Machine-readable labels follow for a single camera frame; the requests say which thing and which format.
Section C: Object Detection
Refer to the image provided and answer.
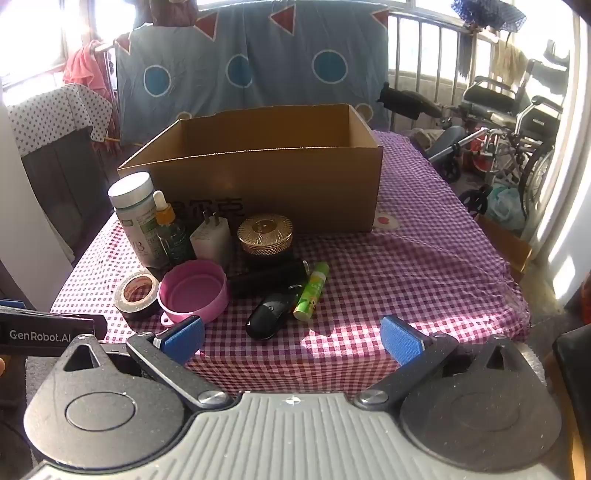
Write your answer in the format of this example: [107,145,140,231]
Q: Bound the black padded cushion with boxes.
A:
[379,82,444,121]

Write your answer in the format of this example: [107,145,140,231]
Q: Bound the folded wheelchair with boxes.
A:
[434,39,571,222]

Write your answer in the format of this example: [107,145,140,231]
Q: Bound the white star-dotted cloth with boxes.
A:
[7,83,114,160]

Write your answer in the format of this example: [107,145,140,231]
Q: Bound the gold-lid black jar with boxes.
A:
[237,215,295,266]

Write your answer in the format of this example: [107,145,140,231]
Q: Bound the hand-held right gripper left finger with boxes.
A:
[55,316,234,413]

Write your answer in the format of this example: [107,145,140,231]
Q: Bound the green lip balm tube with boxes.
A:
[293,261,330,322]

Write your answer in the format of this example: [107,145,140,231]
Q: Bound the green dropper bottle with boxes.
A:
[152,190,197,266]

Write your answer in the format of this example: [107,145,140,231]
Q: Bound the blue dotted hanging cloth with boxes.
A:
[451,0,527,32]

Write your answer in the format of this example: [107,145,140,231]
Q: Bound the blue blanket with circles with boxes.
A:
[113,2,391,146]

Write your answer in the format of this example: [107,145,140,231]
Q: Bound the purple checkered tablecloth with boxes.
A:
[50,130,531,402]

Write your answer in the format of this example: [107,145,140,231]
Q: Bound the black tape roll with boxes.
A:
[114,271,161,321]

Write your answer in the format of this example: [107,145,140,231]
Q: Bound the brown cardboard box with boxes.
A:
[117,104,384,234]

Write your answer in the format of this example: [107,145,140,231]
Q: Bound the dark slatted cabinet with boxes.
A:
[21,127,109,259]

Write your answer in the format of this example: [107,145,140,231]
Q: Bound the pink collapsible cup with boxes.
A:
[157,260,230,326]

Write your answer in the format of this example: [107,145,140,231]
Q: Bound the black key fob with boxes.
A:
[245,292,296,341]

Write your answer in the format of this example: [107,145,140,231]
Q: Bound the brown hanging garment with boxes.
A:
[148,0,200,28]

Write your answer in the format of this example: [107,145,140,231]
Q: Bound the green plastic bag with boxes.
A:
[487,185,525,229]

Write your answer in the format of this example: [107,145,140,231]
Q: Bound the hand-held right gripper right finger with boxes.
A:
[353,316,536,411]

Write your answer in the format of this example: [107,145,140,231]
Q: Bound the red plastic toy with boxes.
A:
[462,129,499,174]

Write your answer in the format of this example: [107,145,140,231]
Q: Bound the dark hanging cloth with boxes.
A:
[457,34,472,81]

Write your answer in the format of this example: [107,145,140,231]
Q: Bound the white-lid supplement bottle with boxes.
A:
[107,172,171,271]

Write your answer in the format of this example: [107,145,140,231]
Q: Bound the white charger plug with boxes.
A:
[190,211,233,268]

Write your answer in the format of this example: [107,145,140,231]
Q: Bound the blue padded seat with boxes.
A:
[427,124,467,182]

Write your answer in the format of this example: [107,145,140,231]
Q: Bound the pink hanging clothes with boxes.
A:
[62,41,116,100]

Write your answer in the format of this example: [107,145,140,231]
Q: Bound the beige hanging towel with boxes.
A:
[490,41,528,88]

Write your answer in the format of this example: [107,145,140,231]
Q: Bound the flat cardboard box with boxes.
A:
[475,213,533,278]

